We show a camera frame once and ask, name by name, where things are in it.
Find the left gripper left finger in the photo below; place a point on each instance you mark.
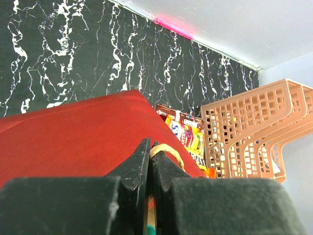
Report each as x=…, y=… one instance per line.
x=114, y=204

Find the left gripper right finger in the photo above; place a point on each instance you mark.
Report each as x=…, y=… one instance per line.
x=199, y=206

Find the teal fox's candy bag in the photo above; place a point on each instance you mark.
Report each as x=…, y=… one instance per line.
x=151, y=230

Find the colourful fruit candy bag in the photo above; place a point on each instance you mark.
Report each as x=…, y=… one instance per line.
x=193, y=140

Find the red paper bag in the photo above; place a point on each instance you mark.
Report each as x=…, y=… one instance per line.
x=83, y=139

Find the pink plastic desk organizer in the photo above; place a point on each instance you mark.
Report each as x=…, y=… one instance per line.
x=239, y=129

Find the pink tape strip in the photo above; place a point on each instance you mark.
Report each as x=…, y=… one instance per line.
x=173, y=28

